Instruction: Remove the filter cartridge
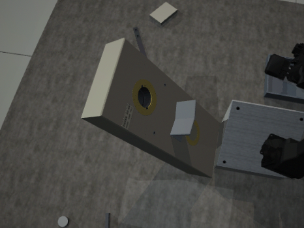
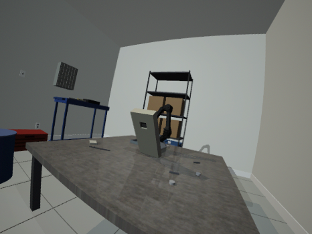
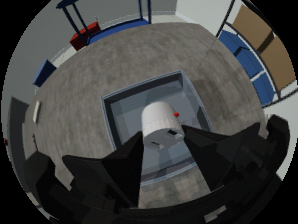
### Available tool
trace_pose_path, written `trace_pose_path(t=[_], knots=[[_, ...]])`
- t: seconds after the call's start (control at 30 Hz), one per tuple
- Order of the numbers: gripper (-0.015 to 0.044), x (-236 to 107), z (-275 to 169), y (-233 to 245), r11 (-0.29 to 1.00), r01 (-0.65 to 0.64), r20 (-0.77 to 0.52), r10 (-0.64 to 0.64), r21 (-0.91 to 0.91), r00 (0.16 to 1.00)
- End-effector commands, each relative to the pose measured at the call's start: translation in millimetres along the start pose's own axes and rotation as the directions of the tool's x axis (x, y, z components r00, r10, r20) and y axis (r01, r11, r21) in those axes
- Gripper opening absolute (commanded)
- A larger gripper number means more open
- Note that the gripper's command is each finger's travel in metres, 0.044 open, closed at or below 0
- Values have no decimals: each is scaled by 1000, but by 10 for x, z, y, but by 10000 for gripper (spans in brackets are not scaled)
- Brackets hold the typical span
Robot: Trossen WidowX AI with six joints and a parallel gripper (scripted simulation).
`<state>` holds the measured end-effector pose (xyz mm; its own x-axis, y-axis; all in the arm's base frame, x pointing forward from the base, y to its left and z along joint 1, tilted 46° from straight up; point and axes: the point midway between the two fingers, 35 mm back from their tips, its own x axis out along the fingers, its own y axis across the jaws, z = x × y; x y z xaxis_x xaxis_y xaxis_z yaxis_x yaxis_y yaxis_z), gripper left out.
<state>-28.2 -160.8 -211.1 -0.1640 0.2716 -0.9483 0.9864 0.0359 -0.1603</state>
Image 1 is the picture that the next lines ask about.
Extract beige rectangular block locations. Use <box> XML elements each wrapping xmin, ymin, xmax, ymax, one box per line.
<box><xmin>149</xmin><ymin>2</ymin><xmax>177</xmax><ymax>25</ymax></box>

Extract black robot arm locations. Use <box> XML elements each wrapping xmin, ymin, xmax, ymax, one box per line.
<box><xmin>260</xmin><ymin>43</ymin><xmax>304</xmax><ymax>179</ymax></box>

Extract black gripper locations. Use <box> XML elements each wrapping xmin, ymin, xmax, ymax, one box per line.
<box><xmin>265</xmin><ymin>54</ymin><xmax>303</xmax><ymax>84</ymax></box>

